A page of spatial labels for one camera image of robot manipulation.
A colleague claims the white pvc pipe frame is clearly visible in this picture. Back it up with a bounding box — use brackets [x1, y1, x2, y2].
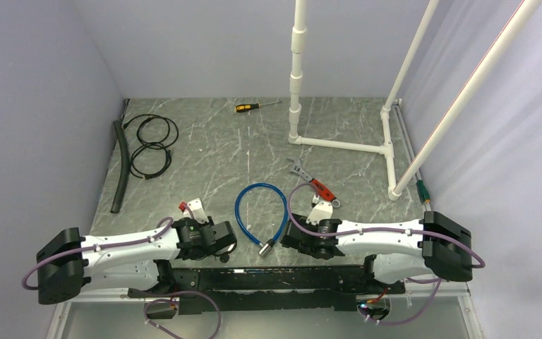
[287, 0, 542, 201]

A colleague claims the black coiled cable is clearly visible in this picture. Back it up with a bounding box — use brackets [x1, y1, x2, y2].
[122, 114, 180, 181]

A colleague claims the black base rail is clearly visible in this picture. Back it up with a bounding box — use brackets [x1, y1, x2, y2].
[127, 265, 405, 311]

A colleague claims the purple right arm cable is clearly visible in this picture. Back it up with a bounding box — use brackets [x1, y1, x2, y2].
[287, 182, 486, 270]

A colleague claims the orange handled screwdriver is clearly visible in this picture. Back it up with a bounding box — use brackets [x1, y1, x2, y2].
[234, 100, 282, 113]

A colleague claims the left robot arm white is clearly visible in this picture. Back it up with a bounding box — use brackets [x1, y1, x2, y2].
[22, 217, 237, 305]

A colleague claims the red handled adjustable wrench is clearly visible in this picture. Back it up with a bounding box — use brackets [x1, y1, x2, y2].
[287, 157, 341, 208]

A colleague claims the black foam tube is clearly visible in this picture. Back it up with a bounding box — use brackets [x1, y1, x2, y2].
[110, 120, 131, 214]

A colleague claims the green handled screwdriver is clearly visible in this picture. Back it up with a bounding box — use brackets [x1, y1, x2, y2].
[416, 179, 432, 211]

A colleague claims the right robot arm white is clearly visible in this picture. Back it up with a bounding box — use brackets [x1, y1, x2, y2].
[280, 211, 476, 293]

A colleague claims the blue cable lock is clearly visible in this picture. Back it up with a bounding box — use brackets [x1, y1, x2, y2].
[234, 182, 289, 258]

